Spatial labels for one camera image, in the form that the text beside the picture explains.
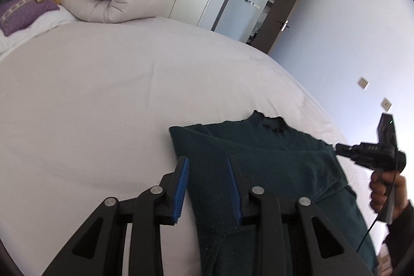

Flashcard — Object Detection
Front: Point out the person's right hand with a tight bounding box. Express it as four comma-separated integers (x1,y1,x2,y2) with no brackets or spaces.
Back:
369,170,411,216

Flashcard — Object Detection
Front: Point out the bed with white sheet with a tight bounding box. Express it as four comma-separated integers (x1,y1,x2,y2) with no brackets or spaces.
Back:
0,9,389,276

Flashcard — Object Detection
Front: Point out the person's right forearm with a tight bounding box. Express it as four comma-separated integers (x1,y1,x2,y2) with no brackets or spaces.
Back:
382,174,414,276

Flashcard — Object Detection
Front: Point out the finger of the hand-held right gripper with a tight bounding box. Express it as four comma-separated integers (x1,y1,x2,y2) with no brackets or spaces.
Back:
335,143,357,164

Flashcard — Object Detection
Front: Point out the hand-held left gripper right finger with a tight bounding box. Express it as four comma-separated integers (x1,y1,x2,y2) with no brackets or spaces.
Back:
226,156,377,276

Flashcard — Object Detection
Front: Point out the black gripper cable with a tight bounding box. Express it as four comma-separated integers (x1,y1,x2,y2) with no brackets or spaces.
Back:
356,150,399,254

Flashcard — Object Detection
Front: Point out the brown door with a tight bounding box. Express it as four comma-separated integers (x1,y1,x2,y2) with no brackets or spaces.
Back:
250,0,316,55

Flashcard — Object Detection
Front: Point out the dark green sweater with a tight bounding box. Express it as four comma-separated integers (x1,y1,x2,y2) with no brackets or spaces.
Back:
169,110,379,276

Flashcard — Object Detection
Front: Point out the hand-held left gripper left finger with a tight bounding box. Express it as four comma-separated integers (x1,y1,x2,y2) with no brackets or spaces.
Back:
42,156,191,276

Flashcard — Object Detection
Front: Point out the purple pillow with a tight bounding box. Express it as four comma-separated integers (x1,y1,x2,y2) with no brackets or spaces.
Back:
0,0,60,36

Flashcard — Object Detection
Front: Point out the white smooth pillow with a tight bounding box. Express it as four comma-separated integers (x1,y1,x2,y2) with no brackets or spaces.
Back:
6,7,78,44

